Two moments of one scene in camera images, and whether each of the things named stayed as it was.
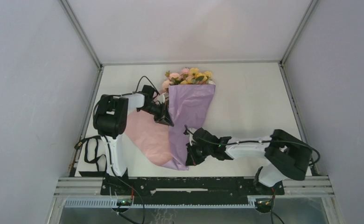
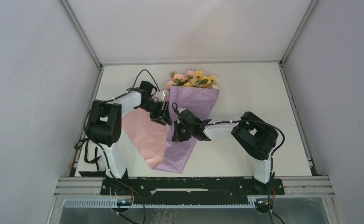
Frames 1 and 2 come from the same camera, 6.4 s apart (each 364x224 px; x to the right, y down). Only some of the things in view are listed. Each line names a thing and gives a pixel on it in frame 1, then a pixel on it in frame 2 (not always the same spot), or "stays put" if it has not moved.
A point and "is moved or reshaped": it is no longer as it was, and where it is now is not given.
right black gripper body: [198, 154] to [182, 133]
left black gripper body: [158, 111] stays put
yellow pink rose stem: [208, 75] is moved or reshaped
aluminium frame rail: [191, 62] stays put
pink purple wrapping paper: [188, 108] stays put
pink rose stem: [174, 78] is moved or reshaped
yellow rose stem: [194, 76] is moved or reshaped
